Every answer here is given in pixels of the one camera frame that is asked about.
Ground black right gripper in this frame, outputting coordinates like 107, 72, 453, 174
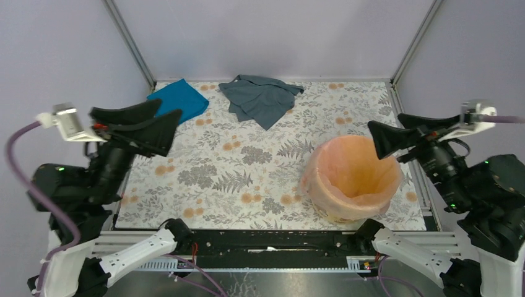
363, 110, 472, 207

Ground pink plastic trash bag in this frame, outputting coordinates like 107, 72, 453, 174
300, 135, 403, 218

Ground floral patterned table cloth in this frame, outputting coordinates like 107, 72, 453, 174
115, 80, 427, 231

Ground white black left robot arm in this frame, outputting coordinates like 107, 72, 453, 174
27, 99, 192, 296

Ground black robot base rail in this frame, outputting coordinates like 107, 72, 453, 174
172, 230, 382, 270

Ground yellow plastic trash bin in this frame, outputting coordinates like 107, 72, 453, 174
313, 203, 368, 224

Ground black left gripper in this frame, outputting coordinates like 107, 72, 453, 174
91, 96, 189, 202

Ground aluminium frame post right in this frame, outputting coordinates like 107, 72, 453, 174
391, 0, 445, 85

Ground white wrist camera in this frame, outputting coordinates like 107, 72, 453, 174
35, 102, 106, 142
439, 100, 497, 141

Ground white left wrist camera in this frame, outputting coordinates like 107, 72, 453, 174
35, 102, 106, 142

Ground grey-green crumpled cloth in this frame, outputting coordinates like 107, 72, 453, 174
219, 74, 305, 130

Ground aluminium frame post left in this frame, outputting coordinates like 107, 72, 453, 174
102, 0, 157, 90

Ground blue folded cloth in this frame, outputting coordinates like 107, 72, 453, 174
147, 79, 209, 124

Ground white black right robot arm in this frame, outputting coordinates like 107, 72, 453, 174
355, 113, 524, 296

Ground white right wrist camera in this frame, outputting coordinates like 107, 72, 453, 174
439, 100, 497, 141

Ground aluminium frame post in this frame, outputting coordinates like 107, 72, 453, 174
102, 0, 157, 90
391, 0, 445, 85

